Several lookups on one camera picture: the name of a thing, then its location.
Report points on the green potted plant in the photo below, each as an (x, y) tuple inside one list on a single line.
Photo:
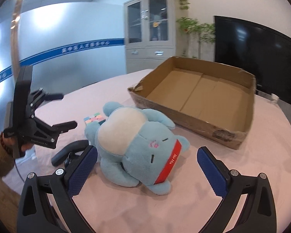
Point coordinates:
[(203, 33)]

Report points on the person's left hand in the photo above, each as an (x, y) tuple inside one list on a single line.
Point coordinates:
[(11, 143)]

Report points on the blue plush toy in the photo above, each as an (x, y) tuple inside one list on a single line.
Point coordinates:
[(136, 146)]

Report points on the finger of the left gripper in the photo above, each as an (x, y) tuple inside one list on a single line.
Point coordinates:
[(64, 127), (53, 96)]

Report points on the cardboard box tray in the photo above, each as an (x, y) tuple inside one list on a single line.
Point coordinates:
[(211, 99)]

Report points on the black tv screen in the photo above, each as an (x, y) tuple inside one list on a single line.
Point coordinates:
[(257, 49)]

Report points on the grey metal glass-door cabinet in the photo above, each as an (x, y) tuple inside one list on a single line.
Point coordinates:
[(152, 34)]

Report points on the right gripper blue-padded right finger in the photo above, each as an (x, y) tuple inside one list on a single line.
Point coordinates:
[(258, 212)]

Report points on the pastel rubik's cube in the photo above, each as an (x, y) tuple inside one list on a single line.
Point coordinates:
[(95, 118)]

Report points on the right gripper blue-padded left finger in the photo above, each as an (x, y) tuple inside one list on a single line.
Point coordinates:
[(35, 213)]

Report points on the black curved handle object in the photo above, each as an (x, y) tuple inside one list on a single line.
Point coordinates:
[(68, 153)]

